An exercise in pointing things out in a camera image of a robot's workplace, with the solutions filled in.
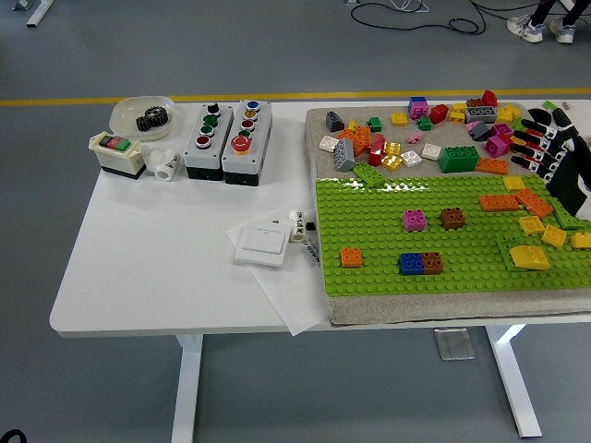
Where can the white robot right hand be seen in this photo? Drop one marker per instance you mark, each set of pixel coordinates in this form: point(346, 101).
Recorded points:
point(570, 171)

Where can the brown two-by-two brick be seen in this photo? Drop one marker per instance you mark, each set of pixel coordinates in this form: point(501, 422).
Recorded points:
point(452, 218)
point(433, 264)

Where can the magenta two-by-two brick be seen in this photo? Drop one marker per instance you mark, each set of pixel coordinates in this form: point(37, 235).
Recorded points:
point(414, 220)

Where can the blue two-by-two brick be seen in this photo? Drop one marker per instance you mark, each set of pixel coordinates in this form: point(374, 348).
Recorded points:
point(411, 264)

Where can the green studded baseplate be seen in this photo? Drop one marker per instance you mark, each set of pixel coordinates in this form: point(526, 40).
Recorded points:
point(346, 217)

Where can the long green plate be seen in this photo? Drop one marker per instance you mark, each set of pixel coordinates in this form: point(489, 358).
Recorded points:
point(565, 219)

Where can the orange two-by-four brick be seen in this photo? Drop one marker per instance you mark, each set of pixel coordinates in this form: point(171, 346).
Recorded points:
point(491, 166)
point(533, 203)
point(498, 203)

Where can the yellow flat square plate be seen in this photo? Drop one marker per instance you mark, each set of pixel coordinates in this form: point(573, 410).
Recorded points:
point(514, 183)

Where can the yellow two-by-two brick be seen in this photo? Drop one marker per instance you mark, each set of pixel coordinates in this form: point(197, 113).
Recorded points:
point(532, 224)
point(582, 241)
point(554, 235)
point(399, 119)

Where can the small green piece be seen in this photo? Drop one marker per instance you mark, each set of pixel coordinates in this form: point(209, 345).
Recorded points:
point(549, 105)

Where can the lime green brick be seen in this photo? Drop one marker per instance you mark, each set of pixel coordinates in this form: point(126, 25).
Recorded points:
point(518, 123)

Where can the large magenta brick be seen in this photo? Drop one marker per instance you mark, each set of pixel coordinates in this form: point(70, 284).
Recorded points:
point(496, 147)

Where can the yellow brick pile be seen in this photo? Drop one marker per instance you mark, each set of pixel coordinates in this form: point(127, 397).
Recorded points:
point(508, 113)

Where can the yellow curved slope brick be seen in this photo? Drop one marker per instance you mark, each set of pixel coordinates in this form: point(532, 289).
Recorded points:
point(530, 257)

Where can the green square plate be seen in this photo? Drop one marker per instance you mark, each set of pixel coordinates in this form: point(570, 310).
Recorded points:
point(503, 244)

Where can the grey brick with rings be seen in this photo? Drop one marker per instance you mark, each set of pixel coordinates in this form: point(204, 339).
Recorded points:
point(480, 114)

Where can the red slope brick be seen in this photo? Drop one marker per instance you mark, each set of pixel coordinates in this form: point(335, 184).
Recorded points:
point(489, 99)

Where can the small pink brick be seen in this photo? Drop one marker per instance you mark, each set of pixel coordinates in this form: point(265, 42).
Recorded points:
point(471, 125)

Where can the large tall green brick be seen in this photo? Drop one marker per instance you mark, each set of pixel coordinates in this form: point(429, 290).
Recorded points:
point(457, 161)

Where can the small brown brick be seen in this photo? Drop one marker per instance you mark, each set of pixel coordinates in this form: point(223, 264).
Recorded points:
point(473, 102)

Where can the yellow small brick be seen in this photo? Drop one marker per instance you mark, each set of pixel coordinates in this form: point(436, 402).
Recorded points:
point(457, 117)
point(458, 107)

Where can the white square tile brick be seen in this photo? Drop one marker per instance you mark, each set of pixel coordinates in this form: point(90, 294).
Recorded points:
point(432, 151)
point(411, 158)
point(328, 143)

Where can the red two-by-two brick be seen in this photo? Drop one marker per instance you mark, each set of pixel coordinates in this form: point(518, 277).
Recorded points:
point(439, 114)

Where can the person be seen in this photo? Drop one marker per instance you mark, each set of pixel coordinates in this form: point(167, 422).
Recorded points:
point(526, 27)

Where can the small green brick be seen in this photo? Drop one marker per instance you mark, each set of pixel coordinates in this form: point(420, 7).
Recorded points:
point(425, 123)
point(375, 124)

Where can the small pink flat piece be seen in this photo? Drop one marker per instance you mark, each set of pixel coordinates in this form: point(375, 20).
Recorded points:
point(414, 136)

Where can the clear yellow brick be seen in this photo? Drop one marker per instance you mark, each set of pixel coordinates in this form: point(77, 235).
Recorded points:
point(392, 147)
point(391, 162)

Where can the large red brick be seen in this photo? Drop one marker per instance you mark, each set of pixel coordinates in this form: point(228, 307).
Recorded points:
point(376, 151)

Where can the green two-by-four plate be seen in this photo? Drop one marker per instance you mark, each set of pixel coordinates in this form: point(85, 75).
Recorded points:
point(369, 175)

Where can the metal floor plate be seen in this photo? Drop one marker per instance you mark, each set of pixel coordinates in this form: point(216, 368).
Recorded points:
point(454, 343)

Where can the orange brick cluster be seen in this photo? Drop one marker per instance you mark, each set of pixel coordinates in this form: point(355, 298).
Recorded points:
point(355, 136)

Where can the white table leg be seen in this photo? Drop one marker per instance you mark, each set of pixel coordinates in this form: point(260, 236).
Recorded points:
point(511, 383)
point(187, 392)

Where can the tiny yellow brick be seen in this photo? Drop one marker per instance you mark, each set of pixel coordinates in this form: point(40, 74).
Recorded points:
point(352, 126)

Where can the light grey two-by-four brick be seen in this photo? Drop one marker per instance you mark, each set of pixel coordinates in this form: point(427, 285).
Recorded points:
point(344, 154)

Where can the orange two-by-two brick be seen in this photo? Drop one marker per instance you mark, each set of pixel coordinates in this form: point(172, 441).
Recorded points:
point(351, 257)

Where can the dark grey slope brick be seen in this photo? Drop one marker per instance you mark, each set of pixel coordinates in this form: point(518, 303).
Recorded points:
point(333, 121)

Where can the grey-brown mat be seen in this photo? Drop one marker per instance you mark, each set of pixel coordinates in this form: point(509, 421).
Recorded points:
point(369, 309)

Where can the white printed label strip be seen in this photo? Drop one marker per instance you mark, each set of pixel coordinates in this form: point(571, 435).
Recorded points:
point(313, 251)

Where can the white paper sheet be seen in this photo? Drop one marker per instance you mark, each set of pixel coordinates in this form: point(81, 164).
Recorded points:
point(291, 300)

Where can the grey emergency-stop control box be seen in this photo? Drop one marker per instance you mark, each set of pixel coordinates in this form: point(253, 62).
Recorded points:
point(258, 138)

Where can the grey four-button control box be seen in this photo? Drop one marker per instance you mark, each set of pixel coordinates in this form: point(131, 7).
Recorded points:
point(199, 157)

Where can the white pipe tee fitting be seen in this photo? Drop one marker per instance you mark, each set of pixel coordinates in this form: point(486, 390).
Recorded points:
point(166, 167)

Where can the black metal gear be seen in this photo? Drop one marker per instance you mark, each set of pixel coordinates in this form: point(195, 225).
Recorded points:
point(151, 121)

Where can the white plastic dish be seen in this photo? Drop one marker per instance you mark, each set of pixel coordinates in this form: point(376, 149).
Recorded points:
point(124, 115)

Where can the white desk foot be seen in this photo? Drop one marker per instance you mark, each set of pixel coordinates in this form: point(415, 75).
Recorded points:
point(37, 14)

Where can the white wall switch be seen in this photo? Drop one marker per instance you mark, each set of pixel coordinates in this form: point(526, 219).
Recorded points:
point(261, 244)

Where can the cream red-green switch box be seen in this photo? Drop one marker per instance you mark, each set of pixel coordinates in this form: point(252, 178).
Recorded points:
point(121, 161)

